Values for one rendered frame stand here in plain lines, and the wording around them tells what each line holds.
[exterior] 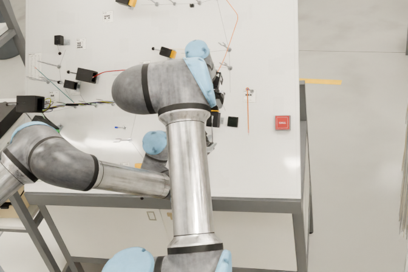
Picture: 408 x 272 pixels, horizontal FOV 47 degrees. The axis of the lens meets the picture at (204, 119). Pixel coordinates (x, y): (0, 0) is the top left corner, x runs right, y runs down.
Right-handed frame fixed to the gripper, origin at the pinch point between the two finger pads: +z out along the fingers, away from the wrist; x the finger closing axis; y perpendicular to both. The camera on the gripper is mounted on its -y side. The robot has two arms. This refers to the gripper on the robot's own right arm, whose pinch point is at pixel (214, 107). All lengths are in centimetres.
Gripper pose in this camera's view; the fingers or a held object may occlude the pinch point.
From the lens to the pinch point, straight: 173.8
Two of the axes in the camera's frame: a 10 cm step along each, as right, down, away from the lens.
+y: 2.1, -8.9, 4.2
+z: 2.0, 4.5, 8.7
